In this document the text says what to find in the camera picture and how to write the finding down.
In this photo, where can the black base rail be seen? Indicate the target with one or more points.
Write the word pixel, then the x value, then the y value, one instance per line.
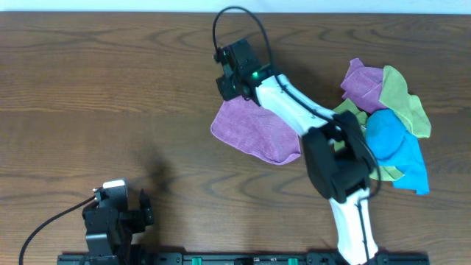
pixel 312 258

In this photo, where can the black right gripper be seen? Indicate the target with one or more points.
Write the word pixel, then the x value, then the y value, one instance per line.
pixel 226 88

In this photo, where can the dark purple cloth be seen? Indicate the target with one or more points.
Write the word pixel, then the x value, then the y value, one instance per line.
pixel 363 86

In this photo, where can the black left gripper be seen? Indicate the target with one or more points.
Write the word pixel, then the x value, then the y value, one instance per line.
pixel 136 216

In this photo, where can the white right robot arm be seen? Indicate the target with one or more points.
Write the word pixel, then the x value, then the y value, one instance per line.
pixel 337 158

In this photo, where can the light purple cloth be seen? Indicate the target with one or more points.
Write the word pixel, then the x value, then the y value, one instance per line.
pixel 256 131

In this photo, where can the blue cloth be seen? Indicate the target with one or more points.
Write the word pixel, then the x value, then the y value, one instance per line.
pixel 395 148

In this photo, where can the green cloth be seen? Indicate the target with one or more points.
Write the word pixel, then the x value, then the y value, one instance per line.
pixel 407 107

